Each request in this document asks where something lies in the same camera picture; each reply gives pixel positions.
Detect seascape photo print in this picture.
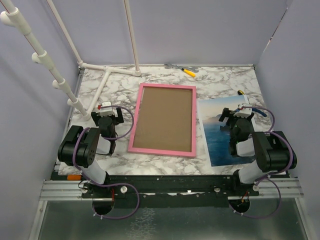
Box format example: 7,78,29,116
197,95,254,167

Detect pink picture frame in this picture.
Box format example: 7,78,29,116
128,83,197,158

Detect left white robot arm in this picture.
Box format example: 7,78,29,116
57,107,124,198

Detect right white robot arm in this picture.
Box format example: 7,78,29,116
219,103,298,196

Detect black yellow screwdriver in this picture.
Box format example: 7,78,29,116
237,90,245,96

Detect silver wrench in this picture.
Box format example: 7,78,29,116
164,63,199,73

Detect brown fibreboard backing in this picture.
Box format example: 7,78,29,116
132,86,193,153

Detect white pvc pipe rack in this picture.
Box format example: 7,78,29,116
0,0,142,121

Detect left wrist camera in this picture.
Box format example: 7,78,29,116
97,101,114,117

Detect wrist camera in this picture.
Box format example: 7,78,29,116
233,103,253,119
97,101,114,117

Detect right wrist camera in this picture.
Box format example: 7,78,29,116
233,103,253,119

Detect blue handled pliers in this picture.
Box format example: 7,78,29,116
252,107,267,117

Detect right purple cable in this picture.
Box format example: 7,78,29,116
231,106,295,220

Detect yellow handled screwdriver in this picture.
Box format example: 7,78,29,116
181,68,196,78

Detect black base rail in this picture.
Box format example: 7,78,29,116
82,175,258,209

